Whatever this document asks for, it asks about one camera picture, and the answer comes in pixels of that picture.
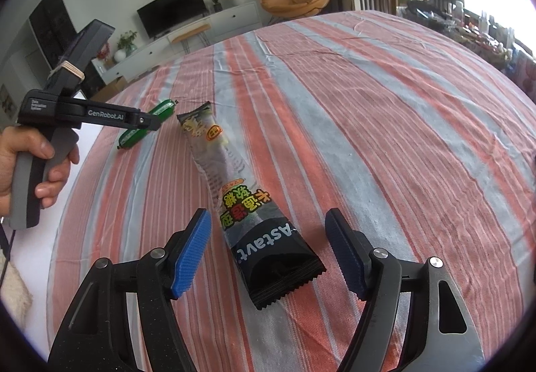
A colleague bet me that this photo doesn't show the long black noodle snack packet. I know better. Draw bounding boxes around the long black noodle snack packet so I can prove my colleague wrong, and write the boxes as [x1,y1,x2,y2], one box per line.
[177,102,325,310]

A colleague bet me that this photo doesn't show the person's left hand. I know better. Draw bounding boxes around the person's left hand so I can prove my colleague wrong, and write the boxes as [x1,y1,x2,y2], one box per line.
[0,126,80,217]

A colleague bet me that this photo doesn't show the black display cabinet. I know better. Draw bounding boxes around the black display cabinet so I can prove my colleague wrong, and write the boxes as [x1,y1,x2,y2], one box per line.
[29,0,76,68]

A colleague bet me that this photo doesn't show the cardboard box on floor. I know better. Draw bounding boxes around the cardboard box on floor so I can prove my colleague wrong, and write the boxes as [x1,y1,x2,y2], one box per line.
[91,76,128,103]

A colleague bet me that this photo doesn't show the green sausage snack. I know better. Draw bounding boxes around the green sausage snack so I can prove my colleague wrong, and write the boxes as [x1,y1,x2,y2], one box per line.
[117,99,177,149]

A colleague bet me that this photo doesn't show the striped red grey tablecloth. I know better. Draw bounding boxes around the striped red grey tablecloth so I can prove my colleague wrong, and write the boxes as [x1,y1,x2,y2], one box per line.
[45,10,536,372]

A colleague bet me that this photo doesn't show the white TV cabinet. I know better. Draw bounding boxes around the white TV cabinet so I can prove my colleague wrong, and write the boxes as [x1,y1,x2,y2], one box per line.
[101,2,263,84]

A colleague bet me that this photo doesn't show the red flower vase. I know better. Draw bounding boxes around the red flower vase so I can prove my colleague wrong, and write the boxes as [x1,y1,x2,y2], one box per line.
[97,42,113,69]

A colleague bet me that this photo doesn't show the leafy plant white vase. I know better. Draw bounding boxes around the leafy plant white vase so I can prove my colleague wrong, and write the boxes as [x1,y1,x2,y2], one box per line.
[114,30,138,63]

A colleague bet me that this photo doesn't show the small wooden bench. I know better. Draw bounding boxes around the small wooden bench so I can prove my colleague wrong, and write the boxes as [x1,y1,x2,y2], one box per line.
[170,23,211,55]

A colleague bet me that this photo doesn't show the black flat television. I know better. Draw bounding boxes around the black flat television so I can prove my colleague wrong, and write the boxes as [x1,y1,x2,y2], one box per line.
[137,0,208,38]

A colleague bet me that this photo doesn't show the cluttered side table items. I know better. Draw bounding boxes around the cluttered side table items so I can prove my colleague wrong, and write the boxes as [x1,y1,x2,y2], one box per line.
[397,0,535,102]

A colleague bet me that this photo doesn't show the small dark potted plant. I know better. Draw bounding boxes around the small dark potted plant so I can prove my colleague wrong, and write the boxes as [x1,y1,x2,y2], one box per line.
[209,0,222,13]

